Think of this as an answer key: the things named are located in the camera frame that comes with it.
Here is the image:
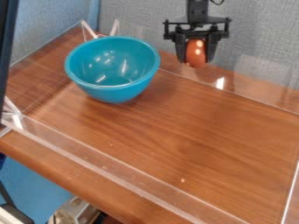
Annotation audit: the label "blue plastic bowl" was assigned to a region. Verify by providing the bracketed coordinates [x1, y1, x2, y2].
[64, 36, 161, 103]

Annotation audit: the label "brown and white toy mushroom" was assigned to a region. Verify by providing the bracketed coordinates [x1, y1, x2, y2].
[185, 39, 206, 67]

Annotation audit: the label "clear acrylic barrier walls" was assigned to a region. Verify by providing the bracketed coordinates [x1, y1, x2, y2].
[0, 27, 299, 224]

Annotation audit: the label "dark stand at left edge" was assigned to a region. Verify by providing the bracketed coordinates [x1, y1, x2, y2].
[0, 0, 34, 224]

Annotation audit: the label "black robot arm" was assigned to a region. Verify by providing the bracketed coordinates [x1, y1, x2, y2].
[162, 0, 232, 62]

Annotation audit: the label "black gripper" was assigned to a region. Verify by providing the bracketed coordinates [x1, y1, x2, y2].
[162, 17, 232, 62]

